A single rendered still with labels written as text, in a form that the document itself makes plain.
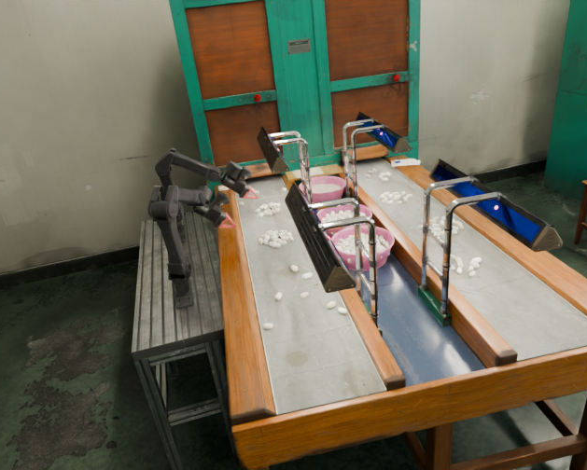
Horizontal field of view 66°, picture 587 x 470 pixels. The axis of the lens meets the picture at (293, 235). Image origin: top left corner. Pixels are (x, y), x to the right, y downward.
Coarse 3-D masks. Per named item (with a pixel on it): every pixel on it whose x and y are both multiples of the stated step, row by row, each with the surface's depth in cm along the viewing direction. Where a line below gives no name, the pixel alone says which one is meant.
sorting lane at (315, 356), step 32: (256, 224) 225; (288, 224) 221; (256, 256) 195; (288, 256) 192; (256, 288) 173; (288, 288) 170; (320, 288) 168; (288, 320) 153; (320, 320) 151; (352, 320) 149; (288, 352) 138; (320, 352) 137; (352, 352) 135; (288, 384) 127; (320, 384) 125; (352, 384) 124
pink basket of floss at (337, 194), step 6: (312, 180) 267; (318, 180) 268; (324, 180) 268; (330, 180) 266; (336, 180) 264; (342, 180) 259; (300, 186) 260; (312, 186) 267; (342, 186) 258; (330, 192) 245; (336, 192) 247; (318, 198) 247; (324, 198) 247; (330, 198) 248; (336, 198) 250
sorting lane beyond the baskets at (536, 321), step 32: (416, 192) 238; (416, 224) 206; (480, 256) 175; (480, 288) 157; (512, 288) 155; (544, 288) 153; (512, 320) 140; (544, 320) 139; (576, 320) 137; (544, 352) 127
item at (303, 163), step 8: (272, 136) 228; (280, 136) 229; (272, 144) 214; (280, 144) 215; (304, 144) 217; (304, 152) 219; (304, 160) 222; (304, 176) 240; (304, 184) 238; (304, 192) 244; (312, 200) 231
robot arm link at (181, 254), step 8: (152, 208) 169; (160, 208) 168; (152, 216) 170; (160, 216) 170; (168, 216) 169; (160, 224) 171; (168, 224) 170; (168, 232) 173; (176, 232) 176; (168, 240) 174; (176, 240) 176; (168, 248) 177; (176, 248) 177; (168, 256) 179; (176, 256) 178; (184, 256) 180; (168, 264) 180; (176, 264) 179; (184, 264) 181; (176, 272) 182; (184, 272) 181
